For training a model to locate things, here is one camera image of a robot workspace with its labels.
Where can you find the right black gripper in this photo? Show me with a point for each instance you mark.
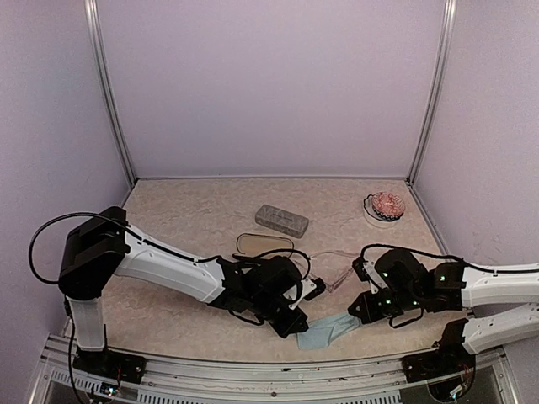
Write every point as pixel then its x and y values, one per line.
pixel 370 315

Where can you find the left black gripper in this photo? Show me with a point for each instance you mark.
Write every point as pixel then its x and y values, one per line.
pixel 290 327

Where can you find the blue cleaning cloth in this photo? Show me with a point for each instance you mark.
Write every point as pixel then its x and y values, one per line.
pixel 321 333

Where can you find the clear frame glasses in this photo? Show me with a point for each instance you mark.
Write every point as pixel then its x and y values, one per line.
pixel 327 270

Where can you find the black oval glasses case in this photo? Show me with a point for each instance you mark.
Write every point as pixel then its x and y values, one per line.
pixel 253 247

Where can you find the grey glasses case green lining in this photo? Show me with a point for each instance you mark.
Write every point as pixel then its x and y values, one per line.
pixel 282 221

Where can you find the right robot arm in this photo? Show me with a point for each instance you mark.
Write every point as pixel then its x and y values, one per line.
pixel 399 283

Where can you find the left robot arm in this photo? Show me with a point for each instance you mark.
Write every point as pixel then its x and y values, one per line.
pixel 270 285

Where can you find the red patterned bowl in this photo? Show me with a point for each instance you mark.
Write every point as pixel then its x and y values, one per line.
pixel 383 209

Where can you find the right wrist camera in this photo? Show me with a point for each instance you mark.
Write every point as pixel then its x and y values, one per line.
pixel 366 272

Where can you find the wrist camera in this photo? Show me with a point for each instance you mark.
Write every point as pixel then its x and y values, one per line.
pixel 311 288
pixel 366 272

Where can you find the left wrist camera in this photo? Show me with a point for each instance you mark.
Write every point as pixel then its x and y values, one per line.
pixel 311 288

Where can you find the aluminium front rail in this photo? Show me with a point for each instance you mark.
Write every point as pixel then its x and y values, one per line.
pixel 178 380

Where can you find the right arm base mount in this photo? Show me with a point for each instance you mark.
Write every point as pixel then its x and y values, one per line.
pixel 448 358

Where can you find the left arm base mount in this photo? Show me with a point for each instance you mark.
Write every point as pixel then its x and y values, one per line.
pixel 96 358

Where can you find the right aluminium corner post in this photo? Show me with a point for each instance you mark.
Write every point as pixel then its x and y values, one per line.
pixel 436 86

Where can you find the aluminium corner post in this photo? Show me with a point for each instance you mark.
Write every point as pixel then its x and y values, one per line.
pixel 97 42
pixel 436 86

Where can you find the left aluminium corner post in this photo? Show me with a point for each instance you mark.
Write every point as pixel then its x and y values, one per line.
pixel 97 42

